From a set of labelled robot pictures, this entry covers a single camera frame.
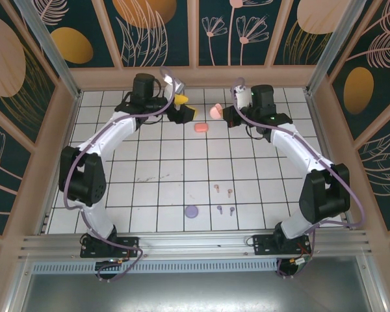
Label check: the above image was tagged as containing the pink round charging case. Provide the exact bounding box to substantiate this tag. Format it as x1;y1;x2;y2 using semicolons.
209;103;224;120

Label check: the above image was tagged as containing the grey metal sheet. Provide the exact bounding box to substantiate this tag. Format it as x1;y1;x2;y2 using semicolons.
6;255;390;312

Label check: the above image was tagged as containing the aluminium corner post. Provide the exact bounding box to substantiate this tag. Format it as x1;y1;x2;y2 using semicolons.
12;0;83;100
307;0;357;96

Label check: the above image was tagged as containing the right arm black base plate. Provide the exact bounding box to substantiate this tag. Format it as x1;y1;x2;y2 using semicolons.
252;233;313;256

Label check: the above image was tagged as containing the aluminium mounting rail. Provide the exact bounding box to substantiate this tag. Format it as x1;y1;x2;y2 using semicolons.
18;229;374;261

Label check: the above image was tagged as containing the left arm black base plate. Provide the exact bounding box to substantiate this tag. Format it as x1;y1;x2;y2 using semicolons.
80;236;140;259

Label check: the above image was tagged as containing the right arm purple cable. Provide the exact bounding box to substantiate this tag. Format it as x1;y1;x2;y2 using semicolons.
232;77;367;280

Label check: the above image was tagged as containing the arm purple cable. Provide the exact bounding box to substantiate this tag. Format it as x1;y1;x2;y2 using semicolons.
62;66;178;284
232;77;367;280

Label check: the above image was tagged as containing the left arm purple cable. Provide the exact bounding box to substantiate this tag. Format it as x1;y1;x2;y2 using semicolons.
62;66;178;284

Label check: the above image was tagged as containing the slotted grey cable duct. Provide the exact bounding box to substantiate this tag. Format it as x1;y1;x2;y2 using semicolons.
31;261;280;274

